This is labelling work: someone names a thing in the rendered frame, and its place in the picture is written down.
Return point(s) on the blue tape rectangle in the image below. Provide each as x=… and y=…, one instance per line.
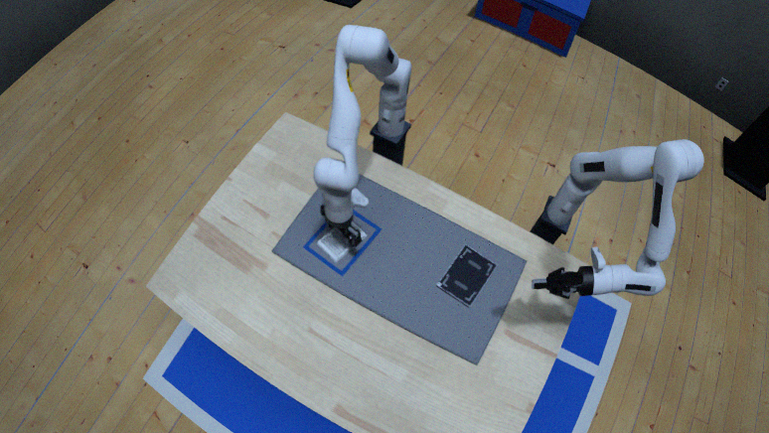
x=306, y=246

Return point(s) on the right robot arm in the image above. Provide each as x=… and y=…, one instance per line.
x=337, y=179

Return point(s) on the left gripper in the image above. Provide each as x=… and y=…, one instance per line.
x=581, y=281

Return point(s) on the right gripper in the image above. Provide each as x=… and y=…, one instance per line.
x=343, y=227

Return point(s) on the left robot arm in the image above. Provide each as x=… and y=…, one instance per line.
x=674, y=161

